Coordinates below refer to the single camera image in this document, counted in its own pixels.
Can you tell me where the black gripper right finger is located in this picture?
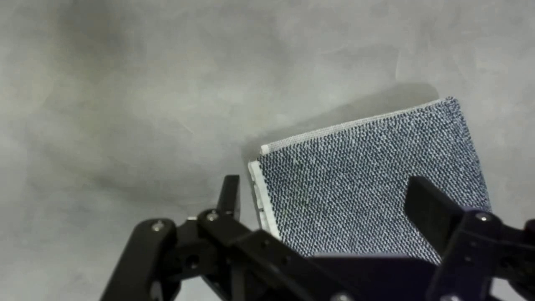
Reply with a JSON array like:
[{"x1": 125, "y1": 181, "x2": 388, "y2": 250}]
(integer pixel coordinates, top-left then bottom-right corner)
[{"x1": 405, "y1": 178, "x2": 535, "y2": 301}]

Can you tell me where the blue grey towel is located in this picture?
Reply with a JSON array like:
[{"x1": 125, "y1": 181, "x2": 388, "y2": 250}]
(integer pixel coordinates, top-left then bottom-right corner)
[{"x1": 247, "y1": 99, "x2": 490, "y2": 263}]

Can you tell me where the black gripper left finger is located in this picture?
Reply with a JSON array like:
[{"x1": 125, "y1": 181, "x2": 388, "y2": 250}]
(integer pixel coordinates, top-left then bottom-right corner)
[{"x1": 100, "y1": 176, "x2": 358, "y2": 301}]

